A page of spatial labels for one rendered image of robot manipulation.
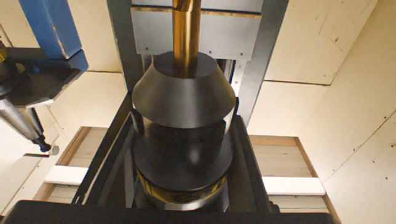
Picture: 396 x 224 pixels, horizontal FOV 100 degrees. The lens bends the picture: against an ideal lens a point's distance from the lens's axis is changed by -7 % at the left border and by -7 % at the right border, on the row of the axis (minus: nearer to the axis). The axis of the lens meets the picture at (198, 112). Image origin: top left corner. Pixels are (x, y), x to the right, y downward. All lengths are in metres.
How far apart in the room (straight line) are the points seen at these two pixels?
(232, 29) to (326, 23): 0.74
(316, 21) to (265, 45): 0.53
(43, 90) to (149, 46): 0.59
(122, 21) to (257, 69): 0.61
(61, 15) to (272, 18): 0.71
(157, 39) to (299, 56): 0.94
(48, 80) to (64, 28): 0.06
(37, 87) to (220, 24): 0.62
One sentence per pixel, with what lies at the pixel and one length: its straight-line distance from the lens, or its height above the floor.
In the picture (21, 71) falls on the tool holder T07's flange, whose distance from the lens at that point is 0.28.
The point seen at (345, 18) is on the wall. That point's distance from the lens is 1.42.
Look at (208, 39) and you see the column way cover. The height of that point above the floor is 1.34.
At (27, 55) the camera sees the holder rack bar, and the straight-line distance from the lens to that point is 0.31.
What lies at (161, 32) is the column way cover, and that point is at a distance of 0.76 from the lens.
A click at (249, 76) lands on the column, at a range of 0.90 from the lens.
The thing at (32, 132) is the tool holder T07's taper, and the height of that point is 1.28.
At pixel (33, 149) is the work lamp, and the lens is 1.34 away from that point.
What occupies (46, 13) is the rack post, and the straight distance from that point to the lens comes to 0.25.
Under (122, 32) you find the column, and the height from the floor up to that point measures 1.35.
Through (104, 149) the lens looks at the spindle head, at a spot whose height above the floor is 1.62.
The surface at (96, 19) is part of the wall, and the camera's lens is 1.29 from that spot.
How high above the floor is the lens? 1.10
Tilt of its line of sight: 41 degrees up
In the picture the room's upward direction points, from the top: 176 degrees counter-clockwise
